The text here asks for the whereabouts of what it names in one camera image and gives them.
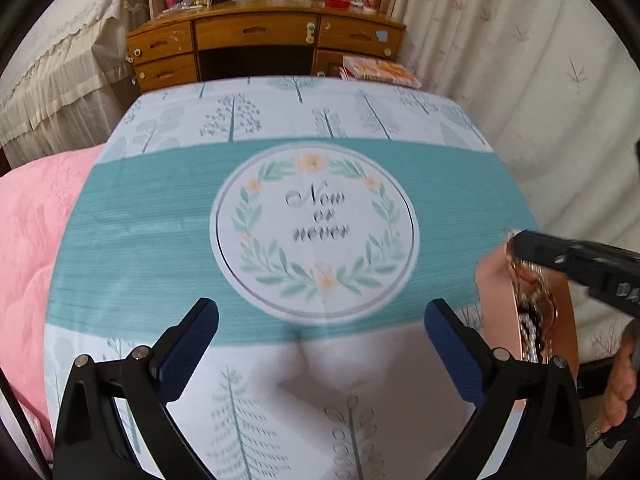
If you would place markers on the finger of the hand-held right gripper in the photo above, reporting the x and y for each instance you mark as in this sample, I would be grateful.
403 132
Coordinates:
545 251

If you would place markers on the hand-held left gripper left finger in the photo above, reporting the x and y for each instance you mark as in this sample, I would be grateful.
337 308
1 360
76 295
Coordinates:
186 355

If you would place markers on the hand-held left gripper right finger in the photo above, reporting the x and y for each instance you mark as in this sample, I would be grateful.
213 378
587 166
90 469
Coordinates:
454 355

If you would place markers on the pink jewelry box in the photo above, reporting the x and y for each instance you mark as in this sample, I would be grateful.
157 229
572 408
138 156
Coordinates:
492 300

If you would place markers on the person's right hand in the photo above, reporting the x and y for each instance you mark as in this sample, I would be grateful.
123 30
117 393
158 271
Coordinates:
620 385

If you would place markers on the tree printed bedsheet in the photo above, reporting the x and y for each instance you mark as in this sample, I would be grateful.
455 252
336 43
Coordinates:
150 220

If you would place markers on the leaf printed curtain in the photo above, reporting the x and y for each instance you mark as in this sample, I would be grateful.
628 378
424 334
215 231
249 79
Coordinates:
525 85

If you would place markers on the pink blanket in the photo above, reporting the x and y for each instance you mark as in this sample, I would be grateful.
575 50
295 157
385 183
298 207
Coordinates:
35 240

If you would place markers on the orange printed magazine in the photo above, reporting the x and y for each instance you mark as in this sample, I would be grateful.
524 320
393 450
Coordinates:
385 71

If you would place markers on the cream lace cloth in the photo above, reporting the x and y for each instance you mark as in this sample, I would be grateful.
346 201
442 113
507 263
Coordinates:
60 60

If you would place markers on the red box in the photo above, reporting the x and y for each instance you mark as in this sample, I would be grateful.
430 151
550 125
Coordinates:
337 4

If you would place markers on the wooden desk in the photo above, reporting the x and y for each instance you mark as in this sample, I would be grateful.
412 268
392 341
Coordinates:
250 30

